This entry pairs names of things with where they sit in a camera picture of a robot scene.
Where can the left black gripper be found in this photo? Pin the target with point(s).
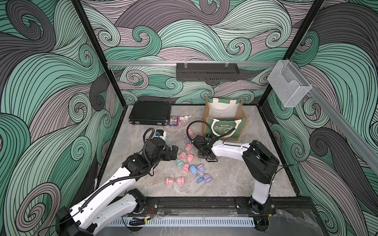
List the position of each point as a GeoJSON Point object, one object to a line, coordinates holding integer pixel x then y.
{"type": "Point", "coordinates": [167, 157]}

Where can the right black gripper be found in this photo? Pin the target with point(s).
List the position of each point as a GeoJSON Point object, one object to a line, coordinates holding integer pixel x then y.
{"type": "Point", "coordinates": [200, 156]}

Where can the pink hourglass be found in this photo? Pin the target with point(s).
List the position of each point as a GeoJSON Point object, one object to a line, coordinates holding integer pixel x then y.
{"type": "Point", "coordinates": [187, 159]}
{"type": "Point", "coordinates": [189, 147]}

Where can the blue hourglass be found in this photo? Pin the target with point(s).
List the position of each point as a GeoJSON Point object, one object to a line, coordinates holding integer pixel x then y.
{"type": "Point", "coordinates": [199, 179]}
{"type": "Point", "coordinates": [193, 169]}

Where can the blue hourglass front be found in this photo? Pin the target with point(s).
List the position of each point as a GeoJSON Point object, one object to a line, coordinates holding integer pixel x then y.
{"type": "Point", "coordinates": [199, 179]}

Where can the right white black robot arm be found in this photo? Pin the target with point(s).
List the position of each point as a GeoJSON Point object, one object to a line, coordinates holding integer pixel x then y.
{"type": "Point", "coordinates": [260, 161]}

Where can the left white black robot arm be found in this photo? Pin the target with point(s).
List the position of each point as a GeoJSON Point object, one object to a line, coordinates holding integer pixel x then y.
{"type": "Point", "coordinates": [114, 198]}

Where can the teal hourglass lower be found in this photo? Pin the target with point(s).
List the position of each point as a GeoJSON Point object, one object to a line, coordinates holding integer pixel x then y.
{"type": "Point", "coordinates": [180, 163]}

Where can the pink hourglass nearest bag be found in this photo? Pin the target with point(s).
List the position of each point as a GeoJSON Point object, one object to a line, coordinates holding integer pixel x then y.
{"type": "Point", "coordinates": [190, 132]}

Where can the pink hourglass lying front alone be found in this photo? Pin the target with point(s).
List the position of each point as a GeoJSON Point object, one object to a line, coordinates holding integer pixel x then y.
{"type": "Point", "coordinates": [172, 181]}

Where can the green jute Christmas canvas bag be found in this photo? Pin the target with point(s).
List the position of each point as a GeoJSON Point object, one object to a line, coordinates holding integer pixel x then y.
{"type": "Point", "coordinates": [224, 117]}

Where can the white rabbit figurine pink base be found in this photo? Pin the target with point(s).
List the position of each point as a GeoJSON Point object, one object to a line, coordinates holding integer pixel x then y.
{"type": "Point", "coordinates": [183, 119]}

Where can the blue playing card box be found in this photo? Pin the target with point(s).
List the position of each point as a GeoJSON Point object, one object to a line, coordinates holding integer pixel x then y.
{"type": "Point", "coordinates": [174, 121]}

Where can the black hard carrying case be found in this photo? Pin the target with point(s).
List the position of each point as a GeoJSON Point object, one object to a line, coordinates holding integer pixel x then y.
{"type": "Point", "coordinates": [150, 113]}

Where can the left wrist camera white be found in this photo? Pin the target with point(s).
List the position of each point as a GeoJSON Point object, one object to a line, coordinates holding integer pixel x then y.
{"type": "Point", "coordinates": [161, 134]}

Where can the black perforated wall tray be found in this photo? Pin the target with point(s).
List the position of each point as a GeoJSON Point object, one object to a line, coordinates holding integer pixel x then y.
{"type": "Point", "coordinates": [212, 73]}

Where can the white slotted cable duct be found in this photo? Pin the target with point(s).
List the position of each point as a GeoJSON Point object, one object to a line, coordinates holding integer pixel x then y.
{"type": "Point", "coordinates": [201, 222]}

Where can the aluminium rail on back wall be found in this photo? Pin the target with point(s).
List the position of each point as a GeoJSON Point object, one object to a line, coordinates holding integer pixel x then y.
{"type": "Point", "coordinates": [174, 63]}

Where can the aluminium rail on wall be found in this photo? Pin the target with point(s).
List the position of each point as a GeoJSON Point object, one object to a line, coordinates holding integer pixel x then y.
{"type": "Point", "coordinates": [328, 99]}
{"type": "Point", "coordinates": [174, 63]}

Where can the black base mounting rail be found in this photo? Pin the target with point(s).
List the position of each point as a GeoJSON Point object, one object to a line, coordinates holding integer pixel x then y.
{"type": "Point", "coordinates": [241, 205]}

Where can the clear acrylic wall bin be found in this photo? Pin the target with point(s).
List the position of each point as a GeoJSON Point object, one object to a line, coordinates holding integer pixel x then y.
{"type": "Point", "coordinates": [289, 83]}

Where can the aluminium rail on right wall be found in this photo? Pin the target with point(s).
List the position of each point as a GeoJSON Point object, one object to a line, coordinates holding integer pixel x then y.
{"type": "Point", "coordinates": [328, 99]}

